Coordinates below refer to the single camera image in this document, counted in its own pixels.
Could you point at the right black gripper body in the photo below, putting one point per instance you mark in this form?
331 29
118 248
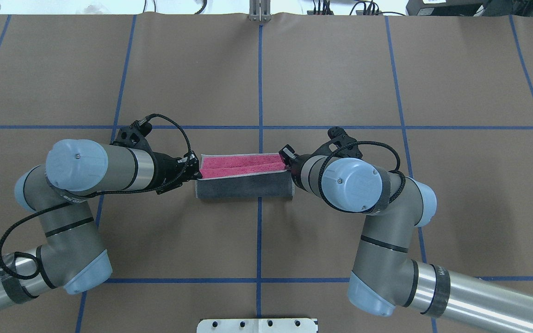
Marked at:
295 169

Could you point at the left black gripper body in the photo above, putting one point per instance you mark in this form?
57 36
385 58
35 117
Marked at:
166 170

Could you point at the pink towel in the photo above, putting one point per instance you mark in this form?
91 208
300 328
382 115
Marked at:
243 176

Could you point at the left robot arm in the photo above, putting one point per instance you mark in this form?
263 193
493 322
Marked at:
74 257

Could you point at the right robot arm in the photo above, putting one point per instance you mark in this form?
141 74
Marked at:
383 276

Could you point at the black box with label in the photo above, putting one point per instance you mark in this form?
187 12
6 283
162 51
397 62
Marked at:
451 8

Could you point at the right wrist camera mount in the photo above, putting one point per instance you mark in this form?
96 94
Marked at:
337 139

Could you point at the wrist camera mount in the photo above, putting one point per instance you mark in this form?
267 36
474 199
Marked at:
134 136
337 139

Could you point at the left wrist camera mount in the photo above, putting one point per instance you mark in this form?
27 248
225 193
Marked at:
134 136

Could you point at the aluminium frame post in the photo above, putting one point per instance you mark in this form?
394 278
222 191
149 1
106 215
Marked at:
259 11

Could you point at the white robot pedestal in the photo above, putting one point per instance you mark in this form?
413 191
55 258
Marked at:
259 325

